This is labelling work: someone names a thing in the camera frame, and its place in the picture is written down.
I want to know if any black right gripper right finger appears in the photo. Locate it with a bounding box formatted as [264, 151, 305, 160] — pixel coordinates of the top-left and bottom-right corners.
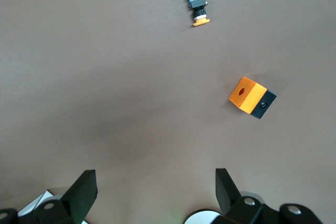
[215, 168, 265, 224]

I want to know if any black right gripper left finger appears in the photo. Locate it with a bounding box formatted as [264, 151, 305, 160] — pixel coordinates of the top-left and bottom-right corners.
[35, 169, 99, 224]

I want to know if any orange and black button box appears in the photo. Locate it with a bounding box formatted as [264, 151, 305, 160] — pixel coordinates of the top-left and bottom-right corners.
[227, 76, 278, 120]

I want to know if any brown paper table cover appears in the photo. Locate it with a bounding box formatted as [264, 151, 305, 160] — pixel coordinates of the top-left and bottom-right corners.
[0, 0, 336, 224]

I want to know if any yellow-capped push button switch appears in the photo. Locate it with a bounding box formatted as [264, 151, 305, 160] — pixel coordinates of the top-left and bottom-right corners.
[183, 0, 212, 28]

